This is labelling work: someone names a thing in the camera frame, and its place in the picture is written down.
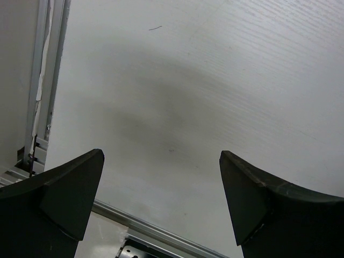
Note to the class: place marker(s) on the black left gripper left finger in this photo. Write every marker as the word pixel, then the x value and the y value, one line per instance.
pixel 47 215

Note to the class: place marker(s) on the aluminium frame rail left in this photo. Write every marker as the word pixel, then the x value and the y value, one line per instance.
pixel 49 38

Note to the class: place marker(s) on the aluminium frame rail front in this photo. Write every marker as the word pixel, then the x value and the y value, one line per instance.
pixel 152 236

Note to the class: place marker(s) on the aluminium frame rail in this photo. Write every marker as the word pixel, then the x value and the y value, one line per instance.
pixel 49 38
pixel 152 236

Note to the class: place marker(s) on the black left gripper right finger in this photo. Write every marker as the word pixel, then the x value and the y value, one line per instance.
pixel 272 217

